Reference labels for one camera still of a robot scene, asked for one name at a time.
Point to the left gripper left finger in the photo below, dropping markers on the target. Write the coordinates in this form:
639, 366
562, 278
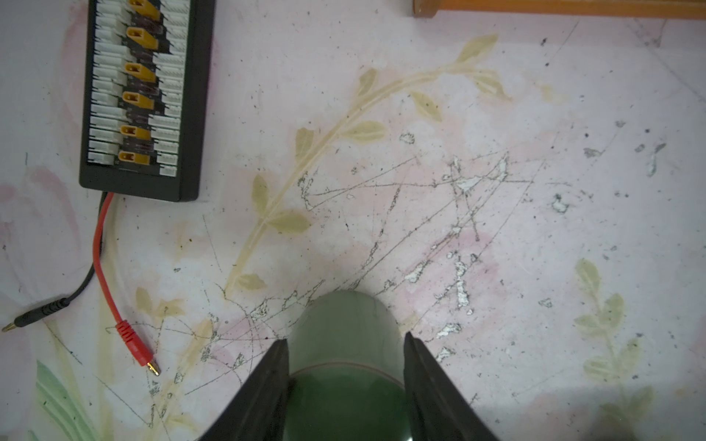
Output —
258, 410

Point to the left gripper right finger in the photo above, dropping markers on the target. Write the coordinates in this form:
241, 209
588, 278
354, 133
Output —
436, 409

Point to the green canister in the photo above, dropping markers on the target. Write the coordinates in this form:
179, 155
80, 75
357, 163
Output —
347, 372

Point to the wooden three-tier shelf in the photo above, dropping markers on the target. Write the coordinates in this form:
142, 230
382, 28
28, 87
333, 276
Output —
694, 10

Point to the red black test lead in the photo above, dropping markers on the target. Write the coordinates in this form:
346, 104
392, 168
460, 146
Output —
139, 350

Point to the floral pink table mat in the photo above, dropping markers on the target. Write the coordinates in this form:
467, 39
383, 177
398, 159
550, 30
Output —
525, 193

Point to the black battery holder tray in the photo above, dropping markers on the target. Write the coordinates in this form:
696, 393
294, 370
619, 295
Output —
145, 97

